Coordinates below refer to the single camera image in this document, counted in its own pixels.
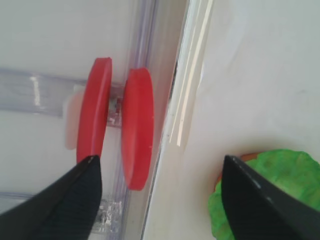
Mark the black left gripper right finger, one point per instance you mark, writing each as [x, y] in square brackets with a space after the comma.
[258, 210]

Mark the clear tomato rack rail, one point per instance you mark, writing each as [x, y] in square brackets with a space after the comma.
[39, 93]

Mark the bottom bun slice on tray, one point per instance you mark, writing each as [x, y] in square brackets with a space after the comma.
[245, 157]

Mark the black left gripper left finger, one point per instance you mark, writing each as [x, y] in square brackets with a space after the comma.
[65, 210]

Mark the clear left long rail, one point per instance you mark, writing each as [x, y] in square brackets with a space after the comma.
[156, 42]

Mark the green lettuce leaf on bun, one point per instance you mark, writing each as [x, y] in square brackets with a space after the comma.
[294, 172]

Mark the cream rectangular tray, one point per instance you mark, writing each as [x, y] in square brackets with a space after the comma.
[247, 81]

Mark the red tomato slice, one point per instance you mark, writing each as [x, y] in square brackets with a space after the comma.
[94, 110]
[137, 131]

